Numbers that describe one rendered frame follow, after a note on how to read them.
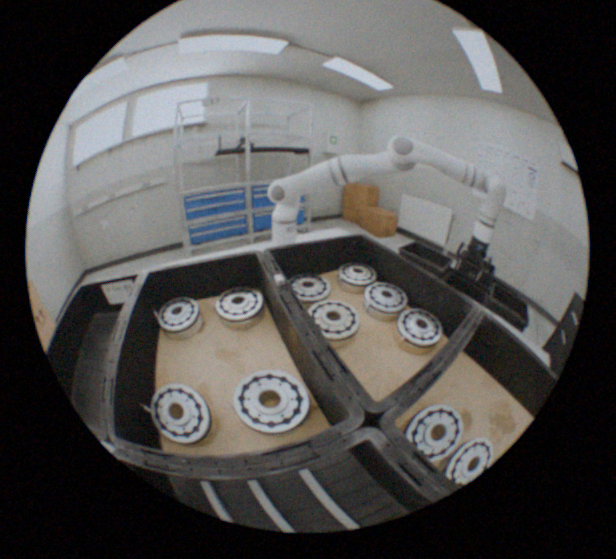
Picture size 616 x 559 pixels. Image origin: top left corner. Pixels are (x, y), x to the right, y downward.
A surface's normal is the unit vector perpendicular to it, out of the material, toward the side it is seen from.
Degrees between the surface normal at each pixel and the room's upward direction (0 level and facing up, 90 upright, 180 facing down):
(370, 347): 0
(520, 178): 90
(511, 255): 90
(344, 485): 0
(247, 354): 0
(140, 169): 90
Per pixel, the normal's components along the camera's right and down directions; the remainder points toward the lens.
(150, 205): 0.52, 0.39
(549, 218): -0.85, 0.21
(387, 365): 0.03, -0.90
